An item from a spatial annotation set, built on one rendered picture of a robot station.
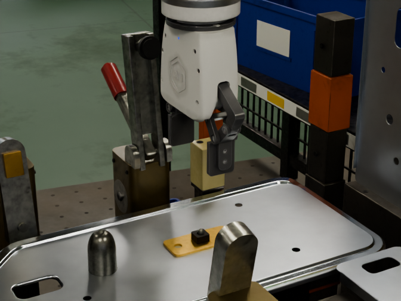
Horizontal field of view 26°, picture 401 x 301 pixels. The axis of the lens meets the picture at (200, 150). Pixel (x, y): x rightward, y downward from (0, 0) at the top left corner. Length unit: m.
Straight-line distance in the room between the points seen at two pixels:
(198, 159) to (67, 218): 0.65
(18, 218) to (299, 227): 0.34
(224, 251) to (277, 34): 0.70
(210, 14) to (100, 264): 0.30
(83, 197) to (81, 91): 2.71
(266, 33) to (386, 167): 0.44
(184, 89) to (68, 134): 3.07
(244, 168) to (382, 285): 1.00
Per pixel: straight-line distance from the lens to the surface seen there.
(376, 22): 1.12
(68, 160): 3.71
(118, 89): 1.17
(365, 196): 1.17
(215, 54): 0.90
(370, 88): 1.14
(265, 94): 1.47
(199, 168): 1.14
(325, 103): 1.26
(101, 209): 1.77
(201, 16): 0.89
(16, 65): 4.98
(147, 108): 1.11
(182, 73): 0.93
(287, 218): 1.10
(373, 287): 0.97
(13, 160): 1.06
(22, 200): 1.08
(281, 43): 1.47
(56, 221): 1.74
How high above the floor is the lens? 1.52
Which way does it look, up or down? 24 degrees down
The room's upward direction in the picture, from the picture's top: straight up
